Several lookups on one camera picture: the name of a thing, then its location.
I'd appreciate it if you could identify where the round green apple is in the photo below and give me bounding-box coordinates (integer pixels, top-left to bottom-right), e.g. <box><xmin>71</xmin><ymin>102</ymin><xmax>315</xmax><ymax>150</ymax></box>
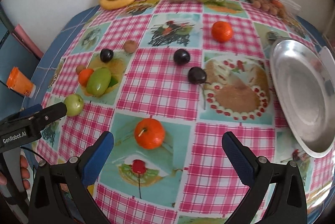
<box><xmin>64</xmin><ymin>93</ymin><xmax>84</xmax><ymax>117</ymax></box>

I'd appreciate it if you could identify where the small orange mandarin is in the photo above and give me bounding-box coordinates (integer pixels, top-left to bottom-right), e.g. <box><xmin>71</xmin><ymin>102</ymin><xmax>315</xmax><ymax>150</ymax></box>
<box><xmin>78</xmin><ymin>68</ymin><xmax>94</xmax><ymax>87</ymax></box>

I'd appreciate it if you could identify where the brown kiwi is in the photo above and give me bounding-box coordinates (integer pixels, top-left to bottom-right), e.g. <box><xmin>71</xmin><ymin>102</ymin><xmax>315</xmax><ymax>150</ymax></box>
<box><xmin>76</xmin><ymin>65</ymin><xmax>86</xmax><ymax>75</ymax></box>
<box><xmin>123</xmin><ymin>40</ymin><xmax>138</xmax><ymax>54</ymax></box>

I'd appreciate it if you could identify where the oblong green mango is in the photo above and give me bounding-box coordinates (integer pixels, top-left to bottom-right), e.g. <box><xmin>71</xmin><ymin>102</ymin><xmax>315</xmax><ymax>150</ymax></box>
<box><xmin>86</xmin><ymin>67</ymin><xmax>112</xmax><ymax>97</ymax></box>

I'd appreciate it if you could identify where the large orange with stem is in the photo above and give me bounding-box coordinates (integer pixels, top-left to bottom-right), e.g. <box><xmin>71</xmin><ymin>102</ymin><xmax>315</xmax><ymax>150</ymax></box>
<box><xmin>134</xmin><ymin>118</ymin><xmax>165</xmax><ymax>150</ymax></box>

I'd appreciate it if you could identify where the dark plum with stem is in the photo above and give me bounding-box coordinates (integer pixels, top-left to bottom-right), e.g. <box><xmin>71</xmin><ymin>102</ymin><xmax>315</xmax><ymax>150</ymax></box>
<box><xmin>187</xmin><ymin>67</ymin><xmax>207</xmax><ymax>84</ymax></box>

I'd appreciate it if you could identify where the person's left hand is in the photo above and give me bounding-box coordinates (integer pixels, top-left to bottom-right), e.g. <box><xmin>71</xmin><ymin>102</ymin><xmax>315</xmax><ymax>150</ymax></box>
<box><xmin>0</xmin><ymin>155</ymin><xmax>30</xmax><ymax>190</ymax></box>

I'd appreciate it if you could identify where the blue checkered cloth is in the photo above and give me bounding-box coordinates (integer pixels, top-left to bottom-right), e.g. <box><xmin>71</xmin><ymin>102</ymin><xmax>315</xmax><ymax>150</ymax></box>
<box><xmin>22</xmin><ymin>5</ymin><xmax>99</xmax><ymax>108</ymax></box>

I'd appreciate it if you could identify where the orange plastic cup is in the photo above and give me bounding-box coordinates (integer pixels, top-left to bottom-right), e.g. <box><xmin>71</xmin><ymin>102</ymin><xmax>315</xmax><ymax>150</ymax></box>
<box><xmin>6</xmin><ymin>67</ymin><xmax>36</xmax><ymax>98</ymax></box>

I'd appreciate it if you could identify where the silver metal plate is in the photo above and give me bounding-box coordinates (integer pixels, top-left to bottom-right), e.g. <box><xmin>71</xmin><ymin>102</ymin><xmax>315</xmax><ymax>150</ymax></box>
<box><xmin>270</xmin><ymin>38</ymin><xmax>334</xmax><ymax>158</ymax></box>

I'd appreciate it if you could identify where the pink checkered tablecloth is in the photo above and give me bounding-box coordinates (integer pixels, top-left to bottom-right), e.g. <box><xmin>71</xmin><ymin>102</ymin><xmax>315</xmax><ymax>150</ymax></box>
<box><xmin>32</xmin><ymin>0</ymin><xmax>334</xmax><ymax>223</ymax></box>

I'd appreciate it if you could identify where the white card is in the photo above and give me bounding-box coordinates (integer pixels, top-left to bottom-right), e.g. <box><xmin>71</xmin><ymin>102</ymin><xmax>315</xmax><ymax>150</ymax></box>
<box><xmin>318</xmin><ymin>46</ymin><xmax>335</xmax><ymax>85</ymax></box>

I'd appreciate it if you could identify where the orange mandarin near plate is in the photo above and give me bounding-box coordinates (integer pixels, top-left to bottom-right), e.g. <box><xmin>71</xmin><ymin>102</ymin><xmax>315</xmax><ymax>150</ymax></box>
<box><xmin>211</xmin><ymin>21</ymin><xmax>233</xmax><ymax>43</ymax></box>

